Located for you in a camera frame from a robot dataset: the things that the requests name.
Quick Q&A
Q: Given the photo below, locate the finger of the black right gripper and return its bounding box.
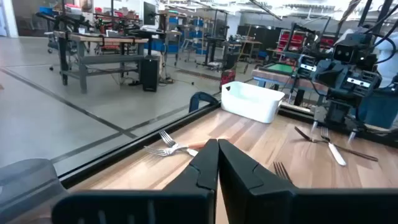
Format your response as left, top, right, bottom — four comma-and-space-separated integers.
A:
310, 60, 332, 90
330, 60, 348, 93

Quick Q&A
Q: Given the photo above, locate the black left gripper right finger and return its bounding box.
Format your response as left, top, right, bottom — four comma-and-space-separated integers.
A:
218, 139, 398, 224

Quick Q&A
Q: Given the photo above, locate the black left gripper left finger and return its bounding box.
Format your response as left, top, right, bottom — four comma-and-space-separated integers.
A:
51, 138, 220, 224

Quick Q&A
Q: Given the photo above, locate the black metal fork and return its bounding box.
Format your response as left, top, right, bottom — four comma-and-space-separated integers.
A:
294, 126, 379, 162
272, 161, 294, 185

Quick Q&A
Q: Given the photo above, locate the white-handled metal fork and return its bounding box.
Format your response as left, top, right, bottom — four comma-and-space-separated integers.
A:
159, 130, 200, 157
320, 126, 347, 167

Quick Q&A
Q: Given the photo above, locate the orange-handled metal fork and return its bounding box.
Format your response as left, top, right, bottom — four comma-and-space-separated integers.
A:
144, 141, 208, 157

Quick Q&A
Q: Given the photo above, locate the workbench with green mat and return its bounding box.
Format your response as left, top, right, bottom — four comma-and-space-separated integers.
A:
251, 61, 330, 106

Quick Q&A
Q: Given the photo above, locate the shelf rack with red bins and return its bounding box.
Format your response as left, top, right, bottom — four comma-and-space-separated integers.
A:
275, 28, 338, 62

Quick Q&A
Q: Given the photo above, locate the white plastic bin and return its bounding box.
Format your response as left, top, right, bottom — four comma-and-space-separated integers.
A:
220, 81, 285, 124

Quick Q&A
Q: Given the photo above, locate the red floor machine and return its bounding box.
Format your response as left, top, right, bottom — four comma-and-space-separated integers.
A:
220, 68, 237, 92

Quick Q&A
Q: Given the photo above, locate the black computer tower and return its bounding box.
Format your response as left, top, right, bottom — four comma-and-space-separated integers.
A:
141, 55, 162, 93

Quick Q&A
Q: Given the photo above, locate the shelf rack with blue bins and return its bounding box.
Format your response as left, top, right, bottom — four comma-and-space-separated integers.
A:
167, 9, 219, 68

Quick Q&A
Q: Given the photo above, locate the grey plastic bin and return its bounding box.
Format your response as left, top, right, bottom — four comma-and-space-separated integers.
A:
0, 158, 70, 224

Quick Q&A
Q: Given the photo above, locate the wooden-top grey workbench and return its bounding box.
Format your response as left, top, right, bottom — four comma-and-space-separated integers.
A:
51, 29, 150, 95

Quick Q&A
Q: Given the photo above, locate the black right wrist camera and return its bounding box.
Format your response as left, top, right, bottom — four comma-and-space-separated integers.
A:
331, 42, 357, 65

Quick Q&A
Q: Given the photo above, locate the black frame clamp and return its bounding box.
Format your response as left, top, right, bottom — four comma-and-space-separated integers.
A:
188, 91, 220, 113

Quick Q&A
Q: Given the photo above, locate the black wall monitor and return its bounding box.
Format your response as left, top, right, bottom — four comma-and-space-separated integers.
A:
142, 1, 157, 27

